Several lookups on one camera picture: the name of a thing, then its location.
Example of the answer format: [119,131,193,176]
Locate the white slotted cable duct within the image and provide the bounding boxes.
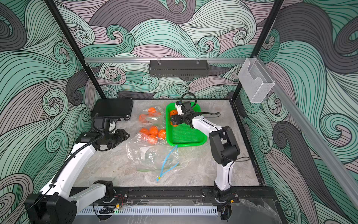
[78,205,219,216]

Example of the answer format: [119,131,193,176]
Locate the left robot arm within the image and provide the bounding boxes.
[24,119,130,224]

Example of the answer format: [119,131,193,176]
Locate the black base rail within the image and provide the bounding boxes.
[69,186,277,205]

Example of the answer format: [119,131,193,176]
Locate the black case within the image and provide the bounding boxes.
[91,98,133,120]

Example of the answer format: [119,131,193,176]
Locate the blue-zip clear bag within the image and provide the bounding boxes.
[126,133,181,182]

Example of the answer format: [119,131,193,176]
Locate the black wall tray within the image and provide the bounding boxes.
[149,60,209,78]

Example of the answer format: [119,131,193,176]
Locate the oranges in green-zip bag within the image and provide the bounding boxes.
[139,126,167,145]

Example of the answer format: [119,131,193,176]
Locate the clear acrylic wall holder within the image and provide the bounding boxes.
[238,58,275,103]

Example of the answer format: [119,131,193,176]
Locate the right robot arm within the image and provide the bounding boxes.
[170,92,240,203]

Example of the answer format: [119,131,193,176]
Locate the orange taken out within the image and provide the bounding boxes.
[169,110,178,116]

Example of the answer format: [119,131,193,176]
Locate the green plastic basket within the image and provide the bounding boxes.
[165,103,208,147]

